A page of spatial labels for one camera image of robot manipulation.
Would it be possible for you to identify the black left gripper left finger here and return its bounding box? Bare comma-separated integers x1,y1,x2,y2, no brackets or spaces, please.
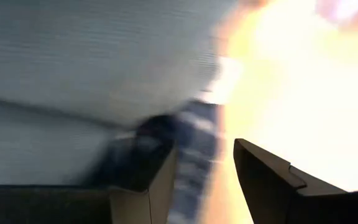
0,114,179,224

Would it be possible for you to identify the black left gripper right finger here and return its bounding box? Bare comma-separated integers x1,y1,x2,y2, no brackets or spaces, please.
233,138,358,224

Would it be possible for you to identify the white plastic mesh basket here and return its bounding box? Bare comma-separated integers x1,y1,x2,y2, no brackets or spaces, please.
0,0,239,187

